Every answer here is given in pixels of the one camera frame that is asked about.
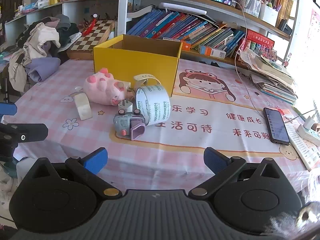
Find white charging cable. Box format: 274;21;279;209
234;1;265;114

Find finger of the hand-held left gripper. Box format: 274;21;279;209
0;102;18;118
0;123;49;162

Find large white printed tape roll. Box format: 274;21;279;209
135;85;171;127

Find red books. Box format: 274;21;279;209
240;29;275;55

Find black smartphone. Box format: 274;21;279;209
263;107;290;146

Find orange and white small box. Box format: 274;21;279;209
199;44;227;58

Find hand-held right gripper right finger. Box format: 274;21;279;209
188;147;288;200

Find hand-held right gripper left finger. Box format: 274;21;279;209
25;147;123;200

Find pile of clothes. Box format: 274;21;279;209
7;14;83;92

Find white pen holder box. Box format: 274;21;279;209
259;4;279;27

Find white power strip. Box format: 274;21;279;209
296;124;320;147

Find yellow cardboard box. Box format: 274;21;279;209
93;34;183;97

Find wooden chessboard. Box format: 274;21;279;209
67;19;116;60

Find white bookshelf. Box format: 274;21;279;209
117;0;300;68

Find red plastic toy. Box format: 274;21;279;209
80;12;99;34

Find pink checked printed tablecloth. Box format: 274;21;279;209
0;55;320;195

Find small white plug charger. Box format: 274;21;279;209
118;99;134;114

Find row of colourful books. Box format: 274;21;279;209
126;7;247;55

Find white wrist watch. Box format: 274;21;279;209
133;74;163;89

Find pink plush toy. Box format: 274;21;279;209
83;67;128;105

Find white wall shelf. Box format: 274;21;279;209
4;0;120;34

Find stack of books and papers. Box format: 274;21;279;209
237;47;298;105

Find white plugged-in charger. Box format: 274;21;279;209
304;116;316;130

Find grey toy camera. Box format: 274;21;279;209
114;109;146;141

